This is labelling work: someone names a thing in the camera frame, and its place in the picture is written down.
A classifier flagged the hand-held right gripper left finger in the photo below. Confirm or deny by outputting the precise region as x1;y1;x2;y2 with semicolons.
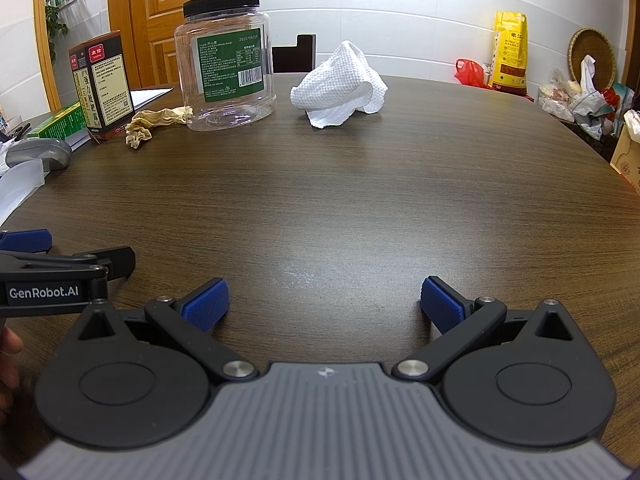
74;277;261;384

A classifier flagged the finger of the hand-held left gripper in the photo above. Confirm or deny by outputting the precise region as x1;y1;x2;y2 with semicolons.
0;229;54;255
0;245;137;282

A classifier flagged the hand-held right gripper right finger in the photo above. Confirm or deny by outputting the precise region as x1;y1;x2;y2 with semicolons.
392;276;577;384

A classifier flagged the clear plastic jar black lid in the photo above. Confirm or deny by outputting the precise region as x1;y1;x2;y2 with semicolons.
173;0;278;132

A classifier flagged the white cloth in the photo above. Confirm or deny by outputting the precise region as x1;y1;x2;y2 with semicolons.
290;40;389;130

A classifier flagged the person's left hand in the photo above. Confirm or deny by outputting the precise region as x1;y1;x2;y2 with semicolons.
0;327;24;392

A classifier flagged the translucent plastic bag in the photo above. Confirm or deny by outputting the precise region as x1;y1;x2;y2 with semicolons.
0;159;52;228

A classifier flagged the grey computer mouse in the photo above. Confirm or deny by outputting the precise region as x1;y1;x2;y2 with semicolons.
5;138;74;173

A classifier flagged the green box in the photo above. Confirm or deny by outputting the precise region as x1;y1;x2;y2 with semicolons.
26;101;84;140

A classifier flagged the crumpled beige paper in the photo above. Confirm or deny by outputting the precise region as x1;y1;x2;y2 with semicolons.
124;106;194;150

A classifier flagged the white paper sheet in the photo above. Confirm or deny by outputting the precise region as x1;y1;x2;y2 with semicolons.
131;87;174;111

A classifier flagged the brown upright carton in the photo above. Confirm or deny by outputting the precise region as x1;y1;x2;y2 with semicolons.
68;30;135;145

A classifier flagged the green potted plant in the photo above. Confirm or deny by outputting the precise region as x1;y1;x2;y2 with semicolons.
44;0;70;66

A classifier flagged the red plastic bag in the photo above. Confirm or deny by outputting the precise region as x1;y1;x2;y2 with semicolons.
454;58;486;87

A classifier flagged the cardboard box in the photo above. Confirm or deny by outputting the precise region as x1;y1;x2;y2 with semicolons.
610;110;640;192

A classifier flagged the wooden door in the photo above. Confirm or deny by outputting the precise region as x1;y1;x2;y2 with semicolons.
106;0;246;89

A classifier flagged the pile of white plastic bags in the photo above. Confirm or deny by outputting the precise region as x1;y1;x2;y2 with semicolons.
538;55;636;141

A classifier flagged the yellow rice bag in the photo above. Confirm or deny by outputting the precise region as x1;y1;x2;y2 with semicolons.
489;11;529;92

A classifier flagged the dark wooden chair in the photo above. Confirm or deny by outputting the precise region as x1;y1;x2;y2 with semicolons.
271;33;317;74

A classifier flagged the woven bamboo basket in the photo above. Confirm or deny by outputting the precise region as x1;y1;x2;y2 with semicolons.
568;27;619;92

